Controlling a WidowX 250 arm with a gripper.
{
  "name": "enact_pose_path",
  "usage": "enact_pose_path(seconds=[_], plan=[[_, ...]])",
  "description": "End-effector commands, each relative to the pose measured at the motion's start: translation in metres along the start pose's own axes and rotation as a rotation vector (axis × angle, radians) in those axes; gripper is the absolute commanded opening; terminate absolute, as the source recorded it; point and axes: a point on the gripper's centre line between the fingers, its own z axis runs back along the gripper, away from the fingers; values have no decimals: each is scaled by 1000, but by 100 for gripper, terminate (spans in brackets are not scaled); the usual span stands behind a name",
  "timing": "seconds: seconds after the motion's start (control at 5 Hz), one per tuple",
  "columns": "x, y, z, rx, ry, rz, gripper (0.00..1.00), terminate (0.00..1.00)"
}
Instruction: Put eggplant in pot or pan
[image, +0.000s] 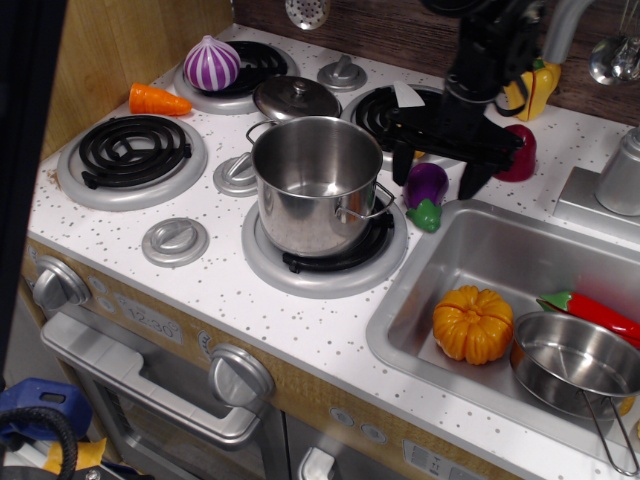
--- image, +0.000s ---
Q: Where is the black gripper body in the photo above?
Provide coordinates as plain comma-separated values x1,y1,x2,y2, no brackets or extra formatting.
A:
388,107,523,171

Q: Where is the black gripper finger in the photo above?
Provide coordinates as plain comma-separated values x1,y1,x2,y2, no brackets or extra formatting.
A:
457,163,496,200
392,141,415,186

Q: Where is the purple toy eggplant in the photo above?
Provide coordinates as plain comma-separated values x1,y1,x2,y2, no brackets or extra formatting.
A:
403,163,449,233

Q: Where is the steel cooking pot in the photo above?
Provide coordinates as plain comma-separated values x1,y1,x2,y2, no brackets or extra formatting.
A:
251,116,395,257

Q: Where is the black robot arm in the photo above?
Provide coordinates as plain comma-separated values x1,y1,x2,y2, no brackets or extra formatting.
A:
389,1,544,200

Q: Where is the steel pot lid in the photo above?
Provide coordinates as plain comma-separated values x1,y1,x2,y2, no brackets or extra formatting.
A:
253,76,342,121

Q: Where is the small steel pan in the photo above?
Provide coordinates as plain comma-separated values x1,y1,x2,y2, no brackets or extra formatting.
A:
510,311,639,477

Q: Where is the dark red toy vegetable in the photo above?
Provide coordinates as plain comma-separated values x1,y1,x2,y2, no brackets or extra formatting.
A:
493,124,537,183

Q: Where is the back right black burner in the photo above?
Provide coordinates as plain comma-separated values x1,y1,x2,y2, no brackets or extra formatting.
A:
340,84,465,172

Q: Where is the black burner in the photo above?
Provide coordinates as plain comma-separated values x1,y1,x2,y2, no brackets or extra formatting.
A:
340,84,465,172
173,41,299,115
242,205,408,299
57,114,208,212

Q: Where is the silver sink basin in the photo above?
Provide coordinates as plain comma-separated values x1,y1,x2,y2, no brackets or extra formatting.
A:
365,198,640,466

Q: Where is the yellow toy bell pepper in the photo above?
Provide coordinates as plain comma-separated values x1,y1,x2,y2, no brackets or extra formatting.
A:
504,58,562,122

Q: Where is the silver stovetop knob back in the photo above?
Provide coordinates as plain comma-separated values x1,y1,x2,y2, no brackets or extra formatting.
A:
317,55,367,92

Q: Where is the silver stovetop knob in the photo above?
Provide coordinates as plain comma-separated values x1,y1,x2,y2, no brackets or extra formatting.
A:
213,152,257,197
141,218,209,268
317,55,367,92

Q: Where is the front right black burner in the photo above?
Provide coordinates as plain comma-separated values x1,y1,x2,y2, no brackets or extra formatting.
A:
242,205,408,299

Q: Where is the orange toy pumpkin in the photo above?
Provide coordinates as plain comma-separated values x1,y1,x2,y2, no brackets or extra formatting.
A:
432,285,514,366

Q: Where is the red toy chili pepper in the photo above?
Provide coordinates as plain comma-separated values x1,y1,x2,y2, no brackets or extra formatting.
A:
536,291,639,349

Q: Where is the grey faucet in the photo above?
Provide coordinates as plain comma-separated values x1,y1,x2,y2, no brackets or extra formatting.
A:
542,0,594,64

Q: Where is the hanging perforated steel ladle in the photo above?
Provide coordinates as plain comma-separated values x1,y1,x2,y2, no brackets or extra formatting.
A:
285,0,331,31

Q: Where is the silver stovetop knob middle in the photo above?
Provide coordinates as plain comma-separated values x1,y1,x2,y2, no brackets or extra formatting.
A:
213,152,257,197

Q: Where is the back left black burner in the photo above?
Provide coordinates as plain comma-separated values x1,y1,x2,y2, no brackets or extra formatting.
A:
173,41,299,115

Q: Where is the purple striped toy onion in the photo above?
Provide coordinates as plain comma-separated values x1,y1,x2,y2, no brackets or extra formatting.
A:
183,35,241,92

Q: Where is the silver stovetop knob front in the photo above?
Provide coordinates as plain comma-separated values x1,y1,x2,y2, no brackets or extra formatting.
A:
141,218,209,268

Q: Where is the orange toy carrot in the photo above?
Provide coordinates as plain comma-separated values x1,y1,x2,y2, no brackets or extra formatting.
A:
129,83,192,116

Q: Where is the front left black burner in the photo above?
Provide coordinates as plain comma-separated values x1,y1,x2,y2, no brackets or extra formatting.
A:
57,114,208,212

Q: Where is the right oven dial knob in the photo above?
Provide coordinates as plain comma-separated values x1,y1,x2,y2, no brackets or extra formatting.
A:
208,343,275,408

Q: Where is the oven dial knob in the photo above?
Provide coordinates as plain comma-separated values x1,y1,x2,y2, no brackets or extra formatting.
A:
208,343,275,408
33,255,91,311

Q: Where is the left oven dial knob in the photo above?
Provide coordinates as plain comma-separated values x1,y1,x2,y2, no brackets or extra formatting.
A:
33,255,91,311

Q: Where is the blue plastic object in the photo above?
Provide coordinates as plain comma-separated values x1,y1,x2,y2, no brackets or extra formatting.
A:
1,378,93,440

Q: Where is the yellow handled toy knife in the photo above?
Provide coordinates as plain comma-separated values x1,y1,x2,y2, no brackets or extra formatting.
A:
392,80,427,160

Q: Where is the silver oven door handle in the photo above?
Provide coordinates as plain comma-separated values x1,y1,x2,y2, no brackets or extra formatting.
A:
41,313,261,450

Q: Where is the black braided cable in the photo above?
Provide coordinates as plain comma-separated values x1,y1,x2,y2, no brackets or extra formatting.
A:
0,407,80,480

